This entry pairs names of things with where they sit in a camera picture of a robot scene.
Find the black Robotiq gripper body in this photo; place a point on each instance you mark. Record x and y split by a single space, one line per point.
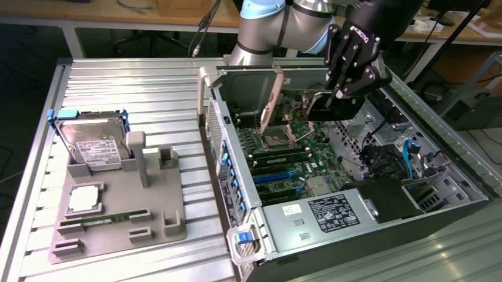
384 17

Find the Nvidia graphics card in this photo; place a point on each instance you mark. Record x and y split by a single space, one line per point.
336 113

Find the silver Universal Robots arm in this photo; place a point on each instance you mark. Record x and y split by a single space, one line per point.
255 32

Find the silver metal disk bay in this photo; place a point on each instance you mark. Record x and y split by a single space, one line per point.
369 124

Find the black monitor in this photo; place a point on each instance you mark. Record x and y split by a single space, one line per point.
458 3

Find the black stand pole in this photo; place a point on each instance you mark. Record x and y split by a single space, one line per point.
466 20

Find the metal socket cover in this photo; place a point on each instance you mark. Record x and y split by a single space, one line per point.
305 132

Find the dark grey box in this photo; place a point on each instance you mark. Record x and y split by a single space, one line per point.
482 114

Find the thin metal locking lever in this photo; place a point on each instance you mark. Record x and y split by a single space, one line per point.
255 123

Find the CPU socket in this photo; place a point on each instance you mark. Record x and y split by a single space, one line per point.
273 141

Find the green motherboard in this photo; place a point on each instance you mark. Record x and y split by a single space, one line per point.
309 173

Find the green RAM stick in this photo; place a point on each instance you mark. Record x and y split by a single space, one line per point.
109 218
277 160

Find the silver chipset heatsink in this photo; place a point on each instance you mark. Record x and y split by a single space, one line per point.
317 186

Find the blue expansion slot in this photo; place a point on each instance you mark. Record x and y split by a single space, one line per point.
272 177

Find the blue card retention clip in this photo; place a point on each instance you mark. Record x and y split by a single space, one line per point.
225 159
224 147
243 209
235 184
231 172
239 196

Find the long black expansion slot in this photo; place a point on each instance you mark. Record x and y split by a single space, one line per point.
276 194
280 201

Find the grey power supply unit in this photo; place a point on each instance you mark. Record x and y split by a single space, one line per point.
289 232

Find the open black PC case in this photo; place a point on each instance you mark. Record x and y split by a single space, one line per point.
391 243

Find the blue case release latch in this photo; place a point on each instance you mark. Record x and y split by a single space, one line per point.
243 237

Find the hard disk in blue carrier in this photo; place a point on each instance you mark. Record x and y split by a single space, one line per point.
93 147

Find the grey plastic parts rack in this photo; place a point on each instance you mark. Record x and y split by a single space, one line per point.
117 194

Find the silver CPU chip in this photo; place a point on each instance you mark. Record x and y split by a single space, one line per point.
81 199

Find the wooden desk with white frame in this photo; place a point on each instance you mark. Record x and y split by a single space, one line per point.
58 8
416 36

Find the aluminium profile frame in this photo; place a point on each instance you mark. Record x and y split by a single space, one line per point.
479 73

